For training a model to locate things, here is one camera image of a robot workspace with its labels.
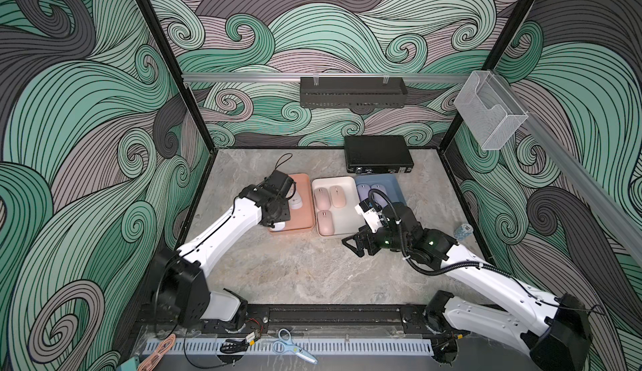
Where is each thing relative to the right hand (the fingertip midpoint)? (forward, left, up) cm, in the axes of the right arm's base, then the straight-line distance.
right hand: (349, 238), depth 74 cm
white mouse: (+22, +18, -13) cm, 31 cm away
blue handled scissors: (-25, +19, -15) cm, 35 cm away
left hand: (+11, +23, -2) cm, 25 cm away
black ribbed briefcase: (+44, -18, -10) cm, 49 cm away
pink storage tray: (+16, +16, -17) cm, 28 cm away
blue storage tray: (+32, -22, -16) cm, 42 cm away
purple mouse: (+27, -9, -13) cm, 31 cm away
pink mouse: (+12, +7, -13) cm, 19 cm away
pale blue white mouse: (+6, +23, -3) cm, 23 cm away
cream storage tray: (+13, -1, -13) cm, 19 cm away
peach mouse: (+24, +1, -14) cm, 28 cm away
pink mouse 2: (+23, +7, -13) cm, 27 cm away
